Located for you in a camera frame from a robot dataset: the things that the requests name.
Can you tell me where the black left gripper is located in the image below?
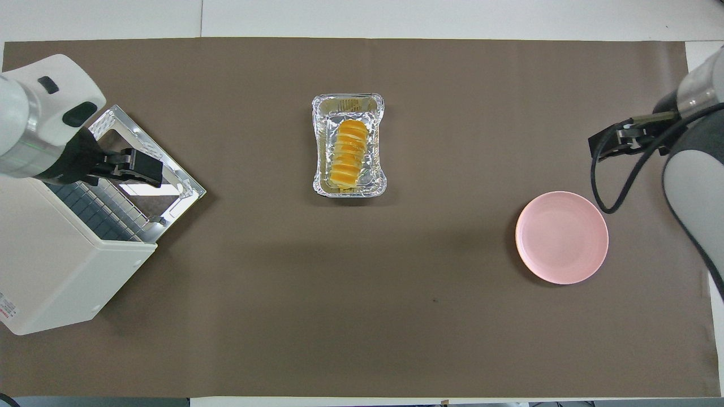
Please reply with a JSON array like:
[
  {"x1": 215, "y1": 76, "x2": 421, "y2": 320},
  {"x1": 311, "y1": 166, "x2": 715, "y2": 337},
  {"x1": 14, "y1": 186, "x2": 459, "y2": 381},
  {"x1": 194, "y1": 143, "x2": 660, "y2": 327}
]
[{"x1": 41, "y1": 130, "x2": 165, "y2": 189}]

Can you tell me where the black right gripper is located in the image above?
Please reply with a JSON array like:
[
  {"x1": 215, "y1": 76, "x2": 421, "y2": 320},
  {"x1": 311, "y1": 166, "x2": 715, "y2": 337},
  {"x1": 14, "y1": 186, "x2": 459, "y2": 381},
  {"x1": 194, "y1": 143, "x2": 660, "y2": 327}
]
[{"x1": 588, "y1": 93, "x2": 688, "y2": 162}]

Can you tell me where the aluminium foil tray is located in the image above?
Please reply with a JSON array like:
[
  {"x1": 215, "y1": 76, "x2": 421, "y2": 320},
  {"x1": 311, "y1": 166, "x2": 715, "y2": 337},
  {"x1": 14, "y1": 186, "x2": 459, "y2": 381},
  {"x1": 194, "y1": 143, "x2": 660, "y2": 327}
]
[{"x1": 311, "y1": 93, "x2": 389, "y2": 199}]

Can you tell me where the sliced yellow bread loaf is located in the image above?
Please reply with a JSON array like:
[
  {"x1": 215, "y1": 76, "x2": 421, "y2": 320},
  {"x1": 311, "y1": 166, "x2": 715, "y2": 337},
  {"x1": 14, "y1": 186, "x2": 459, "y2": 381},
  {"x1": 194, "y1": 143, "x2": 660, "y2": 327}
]
[{"x1": 329, "y1": 118, "x2": 369, "y2": 190}]

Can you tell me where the silver glass oven door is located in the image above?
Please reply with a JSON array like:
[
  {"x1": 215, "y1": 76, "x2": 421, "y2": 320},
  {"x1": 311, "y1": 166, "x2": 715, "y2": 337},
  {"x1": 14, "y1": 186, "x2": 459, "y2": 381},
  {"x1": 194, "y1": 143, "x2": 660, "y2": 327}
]
[{"x1": 72, "y1": 105, "x2": 207, "y2": 228}]

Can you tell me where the cream white toaster oven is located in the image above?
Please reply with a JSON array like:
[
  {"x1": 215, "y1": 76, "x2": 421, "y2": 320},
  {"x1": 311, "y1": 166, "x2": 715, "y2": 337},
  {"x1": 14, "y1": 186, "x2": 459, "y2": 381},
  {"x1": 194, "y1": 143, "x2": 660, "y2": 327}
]
[{"x1": 0, "y1": 170, "x2": 159, "y2": 336}]

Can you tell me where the pink round plate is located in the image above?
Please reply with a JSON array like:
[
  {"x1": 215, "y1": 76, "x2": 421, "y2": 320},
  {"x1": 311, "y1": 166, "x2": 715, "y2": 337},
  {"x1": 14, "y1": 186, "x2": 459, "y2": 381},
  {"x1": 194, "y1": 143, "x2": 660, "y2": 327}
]
[{"x1": 514, "y1": 190, "x2": 610, "y2": 285}]

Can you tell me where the brown paper table mat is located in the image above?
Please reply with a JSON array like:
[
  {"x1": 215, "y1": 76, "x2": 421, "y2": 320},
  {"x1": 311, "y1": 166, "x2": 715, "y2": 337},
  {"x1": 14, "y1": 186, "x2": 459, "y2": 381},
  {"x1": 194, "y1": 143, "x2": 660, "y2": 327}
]
[{"x1": 3, "y1": 38, "x2": 722, "y2": 398}]

